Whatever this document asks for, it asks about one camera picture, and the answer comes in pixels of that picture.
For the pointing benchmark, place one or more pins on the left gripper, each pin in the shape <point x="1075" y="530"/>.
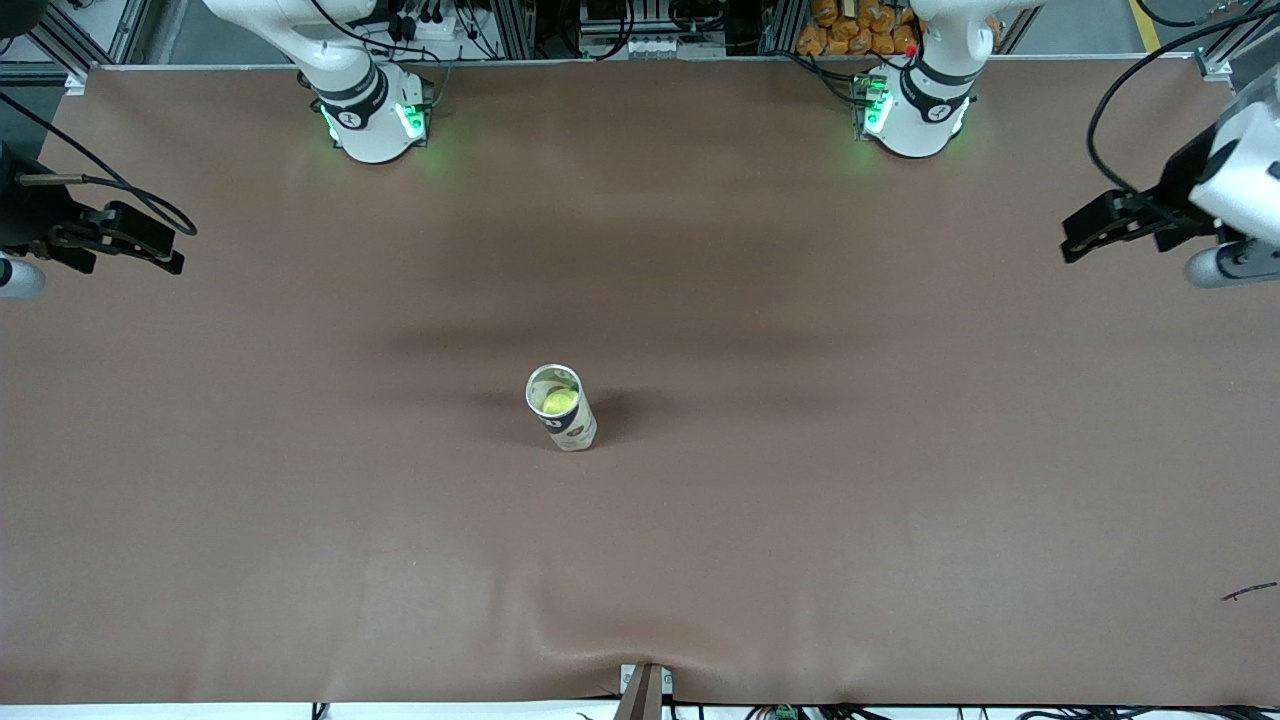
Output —
<point x="1182" y="186"/>

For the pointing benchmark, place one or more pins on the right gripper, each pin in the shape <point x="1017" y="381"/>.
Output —
<point x="30" y="212"/>

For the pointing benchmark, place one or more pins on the yellow-green tennis ball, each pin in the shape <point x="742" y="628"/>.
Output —
<point x="560" y="400"/>

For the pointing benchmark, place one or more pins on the clear tennis ball can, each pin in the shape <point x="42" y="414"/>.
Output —
<point x="575" y="432"/>

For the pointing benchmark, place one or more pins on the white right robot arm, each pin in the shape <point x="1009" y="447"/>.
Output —
<point x="370" y="130"/>

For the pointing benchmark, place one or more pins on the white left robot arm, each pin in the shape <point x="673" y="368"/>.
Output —
<point x="920" y="125"/>

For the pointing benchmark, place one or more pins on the orange bagged items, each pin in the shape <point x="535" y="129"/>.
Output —
<point x="850" y="30"/>

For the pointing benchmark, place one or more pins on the white power strip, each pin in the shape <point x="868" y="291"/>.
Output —
<point x="445" y="30"/>

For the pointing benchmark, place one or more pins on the white terminal block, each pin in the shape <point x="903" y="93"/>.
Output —
<point x="655" y="45"/>

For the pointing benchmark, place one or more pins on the large table cover mat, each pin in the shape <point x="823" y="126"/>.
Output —
<point x="640" y="560"/>

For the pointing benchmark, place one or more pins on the green terminal connector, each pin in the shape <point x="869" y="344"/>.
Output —
<point x="786" y="712"/>

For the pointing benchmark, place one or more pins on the aluminium frame profile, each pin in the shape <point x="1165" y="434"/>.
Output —
<point x="70" y="45"/>
<point x="515" y="30"/>
<point x="780" y="25"/>
<point x="1240" y="35"/>

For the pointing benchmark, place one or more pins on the metal table edge bracket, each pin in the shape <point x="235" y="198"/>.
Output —
<point x="645" y="690"/>

